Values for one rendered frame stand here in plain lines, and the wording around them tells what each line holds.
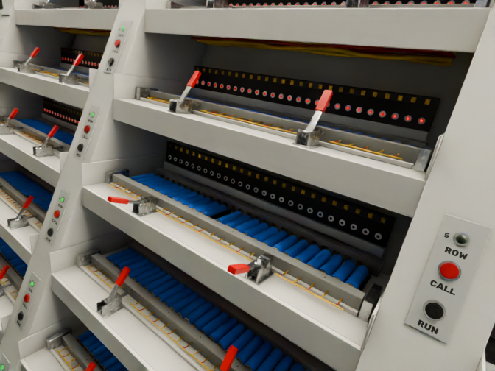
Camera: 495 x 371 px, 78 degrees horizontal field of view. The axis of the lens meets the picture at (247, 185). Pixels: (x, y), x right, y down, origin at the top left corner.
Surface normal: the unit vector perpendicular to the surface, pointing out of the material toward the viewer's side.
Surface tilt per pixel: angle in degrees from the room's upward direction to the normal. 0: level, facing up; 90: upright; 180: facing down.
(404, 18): 111
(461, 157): 90
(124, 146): 90
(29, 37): 90
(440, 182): 90
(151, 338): 21
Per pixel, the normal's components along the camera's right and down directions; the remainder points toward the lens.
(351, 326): 0.15, -0.94
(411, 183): -0.59, 0.18
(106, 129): 0.79, 0.30
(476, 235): -0.50, -0.17
